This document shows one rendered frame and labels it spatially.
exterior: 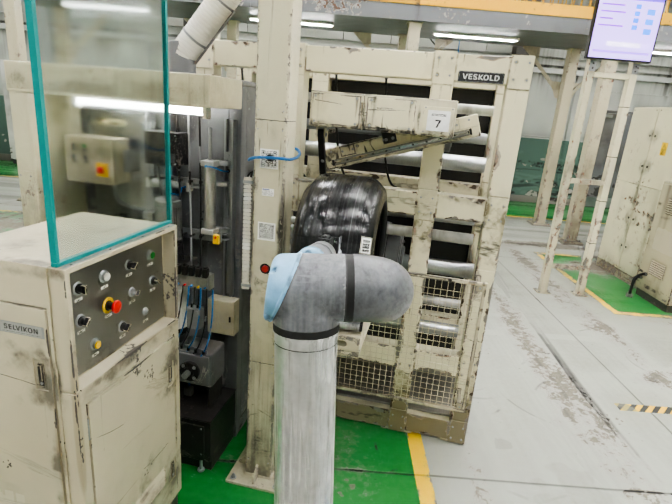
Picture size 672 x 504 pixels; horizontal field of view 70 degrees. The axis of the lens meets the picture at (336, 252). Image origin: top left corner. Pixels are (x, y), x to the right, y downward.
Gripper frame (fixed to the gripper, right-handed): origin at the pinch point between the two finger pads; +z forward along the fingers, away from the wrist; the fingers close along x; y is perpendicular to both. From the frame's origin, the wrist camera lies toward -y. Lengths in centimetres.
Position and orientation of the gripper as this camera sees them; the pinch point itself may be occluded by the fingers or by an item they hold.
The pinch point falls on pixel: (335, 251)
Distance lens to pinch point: 167.0
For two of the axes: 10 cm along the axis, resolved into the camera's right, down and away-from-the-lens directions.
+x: -9.7, -1.4, 1.9
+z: 2.1, -1.6, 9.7
